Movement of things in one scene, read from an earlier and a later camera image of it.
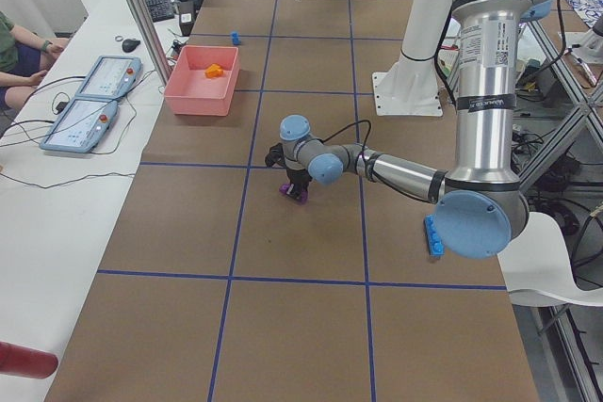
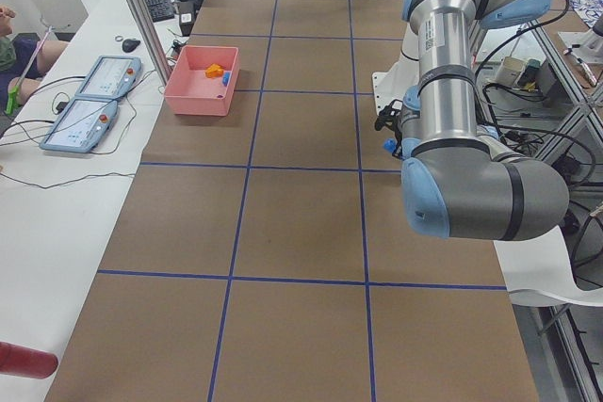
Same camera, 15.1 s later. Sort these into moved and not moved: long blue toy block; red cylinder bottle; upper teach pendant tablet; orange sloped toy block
Moved: long blue toy block
Not moved: upper teach pendant tablet; orange sloped toy block; red cylinder bottle
